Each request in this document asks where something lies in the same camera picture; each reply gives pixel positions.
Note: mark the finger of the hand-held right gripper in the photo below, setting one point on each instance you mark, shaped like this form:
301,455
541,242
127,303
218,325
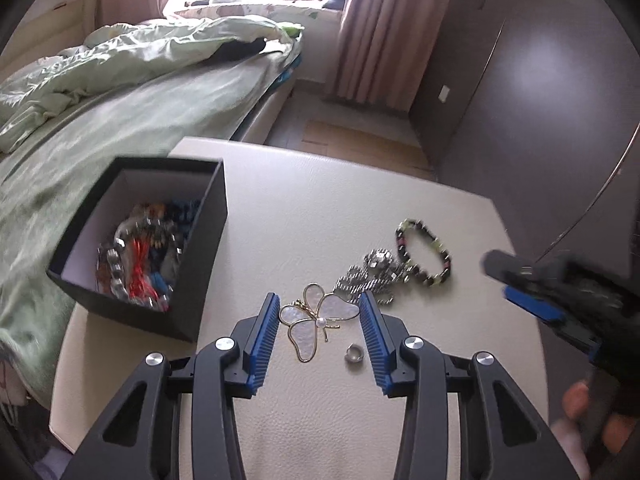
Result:
505,265
535,305

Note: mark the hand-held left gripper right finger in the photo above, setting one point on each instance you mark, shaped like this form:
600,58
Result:
375,345

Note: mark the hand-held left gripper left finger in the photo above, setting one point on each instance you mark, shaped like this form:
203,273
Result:
260,345

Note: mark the white butterfly brooch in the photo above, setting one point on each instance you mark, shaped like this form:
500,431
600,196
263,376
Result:
320,315

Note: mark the black jewelry box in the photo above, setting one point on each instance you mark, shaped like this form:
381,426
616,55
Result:
200,240

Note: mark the pile of mixed jewelry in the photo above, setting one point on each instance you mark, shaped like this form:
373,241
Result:
145,255

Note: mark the person's right hand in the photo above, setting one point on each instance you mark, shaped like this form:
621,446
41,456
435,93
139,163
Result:
575,400

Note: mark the grey brown wardrobe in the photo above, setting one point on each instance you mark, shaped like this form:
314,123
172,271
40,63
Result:
540,110

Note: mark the green bed sheet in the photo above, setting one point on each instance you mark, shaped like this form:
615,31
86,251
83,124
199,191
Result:
100,135

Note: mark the black cloth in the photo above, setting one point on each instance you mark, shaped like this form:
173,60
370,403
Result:
240,49

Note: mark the green tissue pack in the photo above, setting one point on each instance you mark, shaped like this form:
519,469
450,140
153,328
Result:
292,31

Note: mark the light green quilt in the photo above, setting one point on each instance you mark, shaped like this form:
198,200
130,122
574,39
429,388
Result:
125,55

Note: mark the patterned window seat cushion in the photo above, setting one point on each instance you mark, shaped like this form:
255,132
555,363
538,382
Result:
240,10

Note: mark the beige headboard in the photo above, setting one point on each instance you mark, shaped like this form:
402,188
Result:
75,20

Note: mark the white wall socket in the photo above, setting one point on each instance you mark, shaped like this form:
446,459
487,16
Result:
444,93

